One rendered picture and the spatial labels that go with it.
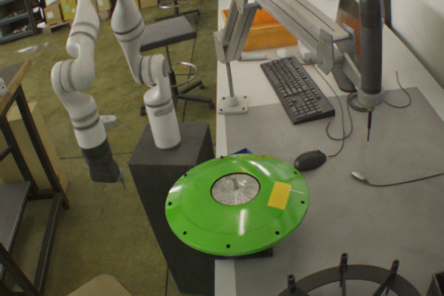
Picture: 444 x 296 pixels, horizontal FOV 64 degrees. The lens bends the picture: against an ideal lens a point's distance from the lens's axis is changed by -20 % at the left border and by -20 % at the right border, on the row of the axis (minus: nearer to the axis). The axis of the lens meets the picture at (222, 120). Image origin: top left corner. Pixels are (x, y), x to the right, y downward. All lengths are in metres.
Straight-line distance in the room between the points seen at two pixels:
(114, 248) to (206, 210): 1.54
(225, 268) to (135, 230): 1.49
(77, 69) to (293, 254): 0.63
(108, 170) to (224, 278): 0.37
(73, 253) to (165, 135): 1.24
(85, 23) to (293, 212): 0.60
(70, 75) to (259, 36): 1.16
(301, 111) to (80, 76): 0.79
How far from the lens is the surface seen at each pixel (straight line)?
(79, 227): 2.58
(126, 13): 1.13
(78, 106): 0.91
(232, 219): 0.84
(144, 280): 2.16
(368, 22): 0.63
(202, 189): 0.91
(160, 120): 1.40
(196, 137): 1.49
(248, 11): 1.11
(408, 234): 1.04
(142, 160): 1.45
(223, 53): 1.34
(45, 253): 2.30
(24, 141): 2.64
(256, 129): 1.37
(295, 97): 1.49
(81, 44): 0.90
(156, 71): 1.31
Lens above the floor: 1.69
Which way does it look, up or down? 33 degrees down
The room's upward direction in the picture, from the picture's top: 9 degrees counter-clockwise
